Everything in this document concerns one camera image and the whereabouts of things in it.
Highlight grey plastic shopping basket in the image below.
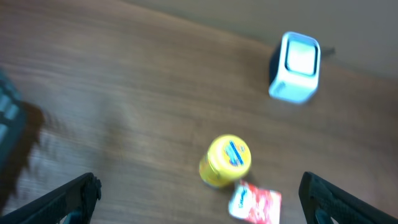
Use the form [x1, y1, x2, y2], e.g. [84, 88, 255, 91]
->
[1, 69, 26, 170]

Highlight white barcode scanner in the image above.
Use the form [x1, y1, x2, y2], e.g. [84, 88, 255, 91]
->
[269, 32, 321, 104]

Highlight yellow mentos gum bottle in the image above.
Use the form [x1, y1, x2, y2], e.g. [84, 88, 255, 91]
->
[199, 134, 252, 188]

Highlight red white snack packet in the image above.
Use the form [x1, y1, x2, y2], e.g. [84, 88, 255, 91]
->
[228, 180, 282, 224]

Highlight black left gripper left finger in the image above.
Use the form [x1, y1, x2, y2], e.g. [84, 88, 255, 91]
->
[1, 172, 101, 224]

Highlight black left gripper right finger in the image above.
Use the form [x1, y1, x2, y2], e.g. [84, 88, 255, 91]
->
[298, 172, 397, 224]

